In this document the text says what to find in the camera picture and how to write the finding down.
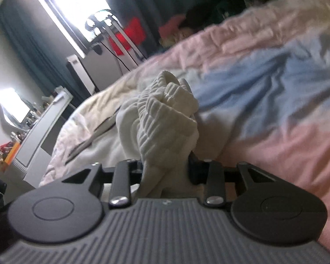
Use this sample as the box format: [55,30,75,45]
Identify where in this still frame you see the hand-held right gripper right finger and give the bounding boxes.
[188,152,281,209]

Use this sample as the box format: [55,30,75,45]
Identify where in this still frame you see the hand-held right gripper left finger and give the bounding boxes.
[61,159,144,209]

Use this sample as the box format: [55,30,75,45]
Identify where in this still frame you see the cream white jacket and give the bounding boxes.
[48,70,201,198]

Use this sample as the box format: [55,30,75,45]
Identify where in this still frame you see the pile of dark clothes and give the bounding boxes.
[159,0,253,48]

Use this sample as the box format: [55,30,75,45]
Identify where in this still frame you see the pastel pink blue duvet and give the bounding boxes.
[40,0,330,246]

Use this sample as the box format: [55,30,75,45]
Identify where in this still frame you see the white dressing table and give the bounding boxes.
[12,91,73,191]

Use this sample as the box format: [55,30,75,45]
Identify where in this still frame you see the row of cosmetic bottles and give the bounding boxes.
[10,93,61,144]

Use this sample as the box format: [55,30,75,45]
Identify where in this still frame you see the orange box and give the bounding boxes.
[4,141,20,165]

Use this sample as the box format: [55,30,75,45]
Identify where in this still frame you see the garment steamer stand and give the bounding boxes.
[85,9,148,64]

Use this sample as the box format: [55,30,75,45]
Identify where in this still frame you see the lit vanity mirror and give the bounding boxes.
[0,88,31,125]

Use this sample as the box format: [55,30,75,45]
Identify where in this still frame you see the red bag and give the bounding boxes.
[110,16,147,56]

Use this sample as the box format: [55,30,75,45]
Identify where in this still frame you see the teal curtain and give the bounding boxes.
[0,0,83,108]

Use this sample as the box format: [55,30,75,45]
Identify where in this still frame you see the window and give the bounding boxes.
[30,0,112,59]

